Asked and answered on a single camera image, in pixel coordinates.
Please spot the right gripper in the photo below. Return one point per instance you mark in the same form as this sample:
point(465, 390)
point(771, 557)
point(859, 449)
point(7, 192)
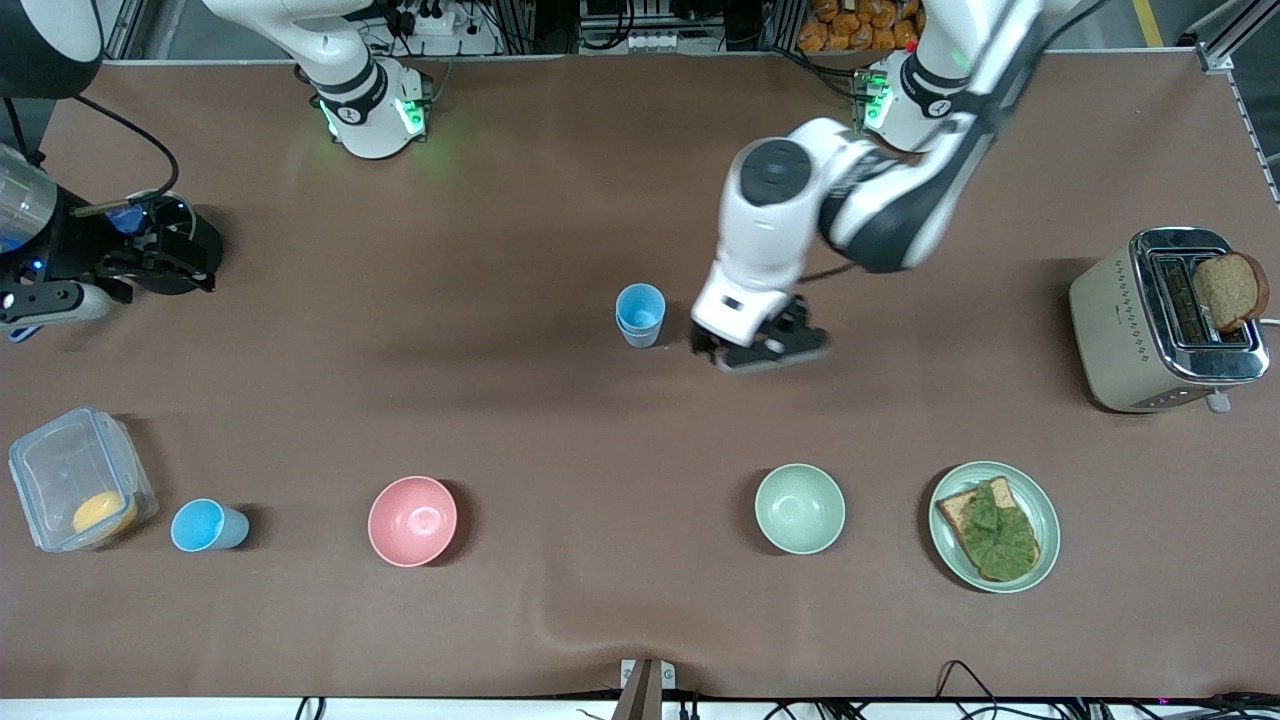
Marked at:
point(72, 252)

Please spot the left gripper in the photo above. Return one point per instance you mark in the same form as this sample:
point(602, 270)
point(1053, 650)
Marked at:
point(787, 322)

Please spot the light blue plastic cup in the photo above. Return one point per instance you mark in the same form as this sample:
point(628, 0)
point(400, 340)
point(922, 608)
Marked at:
point(640, 303)
point(640, 340)
point(205, 525)

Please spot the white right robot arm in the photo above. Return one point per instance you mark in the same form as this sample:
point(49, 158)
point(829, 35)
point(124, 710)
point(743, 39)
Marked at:
point(365, 110)

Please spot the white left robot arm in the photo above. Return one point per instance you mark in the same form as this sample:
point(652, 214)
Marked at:
point(770, 200)

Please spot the glass lid with blue knob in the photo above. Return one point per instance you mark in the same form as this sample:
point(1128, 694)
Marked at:
point(125, 218)

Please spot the brown table cover mat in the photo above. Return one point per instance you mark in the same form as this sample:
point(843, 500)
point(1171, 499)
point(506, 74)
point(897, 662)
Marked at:
point(640, 450)

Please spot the pale green bowl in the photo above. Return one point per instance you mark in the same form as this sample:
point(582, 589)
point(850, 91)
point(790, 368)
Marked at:
point(800, 508)

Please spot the clear plastic food container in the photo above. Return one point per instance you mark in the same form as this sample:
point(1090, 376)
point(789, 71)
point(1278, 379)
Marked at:
point(60, 470)

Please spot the yellow round food piece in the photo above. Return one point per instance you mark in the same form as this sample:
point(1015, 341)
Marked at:
point(100, 512)

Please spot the brown bread slice under lettuce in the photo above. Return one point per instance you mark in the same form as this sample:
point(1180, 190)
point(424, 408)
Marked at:
point(955, 512)

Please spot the small white power strip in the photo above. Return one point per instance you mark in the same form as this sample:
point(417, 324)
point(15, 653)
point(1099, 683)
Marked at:
point(652, 42)

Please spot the green lettuce leaf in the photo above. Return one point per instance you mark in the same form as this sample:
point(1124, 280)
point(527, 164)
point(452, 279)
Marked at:
point(1005, 540)

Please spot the bag of orange buns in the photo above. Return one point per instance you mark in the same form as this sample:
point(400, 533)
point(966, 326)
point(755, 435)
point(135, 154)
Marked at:
point(860, 25)

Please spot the pale green plate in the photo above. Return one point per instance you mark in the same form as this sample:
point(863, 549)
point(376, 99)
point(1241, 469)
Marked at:
point(1045, 530)

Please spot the beige and chrome toaster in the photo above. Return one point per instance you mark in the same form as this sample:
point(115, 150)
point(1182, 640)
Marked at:
point(1120, 330)

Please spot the pink bowl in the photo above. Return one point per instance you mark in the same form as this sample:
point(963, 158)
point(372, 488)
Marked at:
point(410, 520)

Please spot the white power strip with plugs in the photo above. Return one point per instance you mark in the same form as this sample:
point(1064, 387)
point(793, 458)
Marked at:
point(435, 20)

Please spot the brown bread slice in toaster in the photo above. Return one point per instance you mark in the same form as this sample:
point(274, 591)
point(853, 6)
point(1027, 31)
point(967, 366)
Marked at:
point(1232, 290)

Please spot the grey metal camera bracket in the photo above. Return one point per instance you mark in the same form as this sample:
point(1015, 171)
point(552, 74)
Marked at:
point(645, 690)

